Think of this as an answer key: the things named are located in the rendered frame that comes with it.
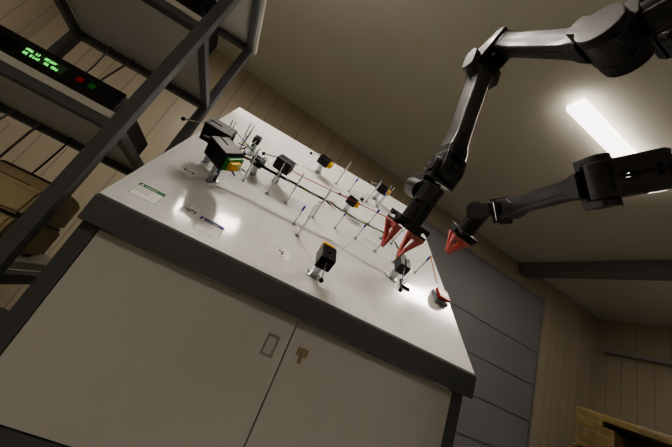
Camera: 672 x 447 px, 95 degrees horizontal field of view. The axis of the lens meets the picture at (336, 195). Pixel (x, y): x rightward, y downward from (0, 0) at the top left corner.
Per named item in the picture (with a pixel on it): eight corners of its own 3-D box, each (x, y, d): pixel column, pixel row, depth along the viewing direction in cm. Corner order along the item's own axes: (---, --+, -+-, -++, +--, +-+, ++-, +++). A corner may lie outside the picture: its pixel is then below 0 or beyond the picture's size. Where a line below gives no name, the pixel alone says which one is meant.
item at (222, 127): (177, 138, 110) (190, 103, 104) (222, 163, 113) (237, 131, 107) (167, 144, 104) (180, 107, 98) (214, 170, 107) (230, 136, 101)
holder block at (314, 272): (301, 293, 84) (319, 270, 80) (307, 264, 95) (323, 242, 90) (316, 300, 85) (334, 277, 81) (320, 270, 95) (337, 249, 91)
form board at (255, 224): (97, 197, 74) (98, 192, 74) (238, 109, 165) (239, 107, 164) (470, 377, 98) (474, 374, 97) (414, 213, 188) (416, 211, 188)
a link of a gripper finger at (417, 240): (378, 242, 83) (398, 213, 83) (398, 254, 85) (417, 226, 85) (387, 252, 77) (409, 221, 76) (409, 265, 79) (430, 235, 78)
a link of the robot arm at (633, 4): (651, -14, 51) (667, 8, 52) (580, 28, 60) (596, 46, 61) (653, 20, 47) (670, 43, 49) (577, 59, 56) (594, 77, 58)
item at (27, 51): (109, 111, 79) (126, 93, 82) (-41, 30, 72) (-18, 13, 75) (137, 159, 109) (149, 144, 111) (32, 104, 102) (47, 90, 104)
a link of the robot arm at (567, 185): (633, 204, 61) (619, 151, 63) (604, 206, 61) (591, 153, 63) (511, 226, 103) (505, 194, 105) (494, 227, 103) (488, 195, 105)
